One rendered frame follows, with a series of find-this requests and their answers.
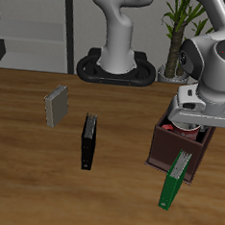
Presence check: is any red mug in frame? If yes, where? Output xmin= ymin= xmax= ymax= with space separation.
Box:
xmin=161 ymin=120 xmax=202 ymax=141

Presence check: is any green pot plant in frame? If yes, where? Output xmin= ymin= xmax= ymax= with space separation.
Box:
xmin=156 ymin=0 xmax=219 ymax=88

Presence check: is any white shelf unit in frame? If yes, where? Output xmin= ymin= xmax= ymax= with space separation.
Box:
xmin=0 ymin=0 xmax=81 ymax=75

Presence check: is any green book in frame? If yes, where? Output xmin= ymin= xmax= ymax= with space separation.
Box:
xmin=157 ymin=147 xmax=194 ymax=213

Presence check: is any dark brown desk caddy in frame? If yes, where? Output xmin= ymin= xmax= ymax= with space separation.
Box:
xmin=143 ymin=104 xmax=219 ymax=187

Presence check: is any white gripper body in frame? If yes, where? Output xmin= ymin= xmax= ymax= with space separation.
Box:
xmin=165 ymin=94 xmax=225 ymax=130

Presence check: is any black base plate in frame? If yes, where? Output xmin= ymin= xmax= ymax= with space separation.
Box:
xmin=75 ymin=45 xmax=160 ymax=89

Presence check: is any black book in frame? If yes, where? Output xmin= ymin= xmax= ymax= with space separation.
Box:
xmin=78 ymin=111 xmax=100 ymax=172

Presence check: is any grey book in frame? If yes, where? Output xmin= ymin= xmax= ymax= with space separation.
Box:
xmin=40 ymin=82 xmax=72 ymax=131

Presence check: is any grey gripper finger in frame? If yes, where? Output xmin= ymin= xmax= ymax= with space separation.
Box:
xmin=200 ymin=124 xmax=214 ymax=134

